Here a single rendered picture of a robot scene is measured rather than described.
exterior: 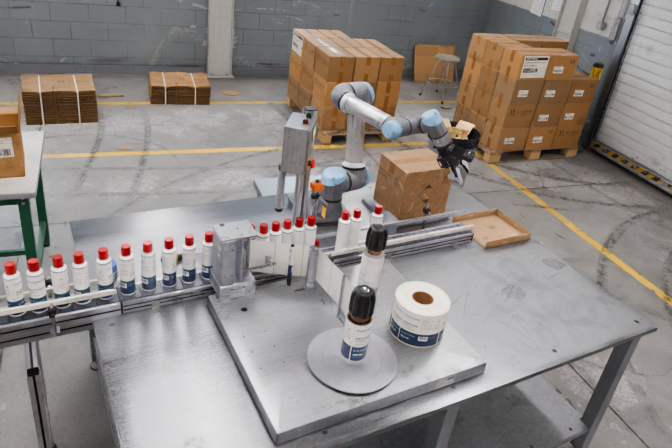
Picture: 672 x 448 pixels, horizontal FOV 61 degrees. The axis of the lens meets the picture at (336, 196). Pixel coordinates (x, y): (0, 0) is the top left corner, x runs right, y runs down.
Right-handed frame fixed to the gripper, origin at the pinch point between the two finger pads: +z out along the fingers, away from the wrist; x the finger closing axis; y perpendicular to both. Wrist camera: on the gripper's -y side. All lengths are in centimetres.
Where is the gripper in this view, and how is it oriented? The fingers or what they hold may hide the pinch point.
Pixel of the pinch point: (465, 177)
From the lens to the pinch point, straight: 262.0
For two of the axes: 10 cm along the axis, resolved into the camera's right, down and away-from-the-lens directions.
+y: -7.2, 0.2, 7.0
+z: 4.8, 7.4, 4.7
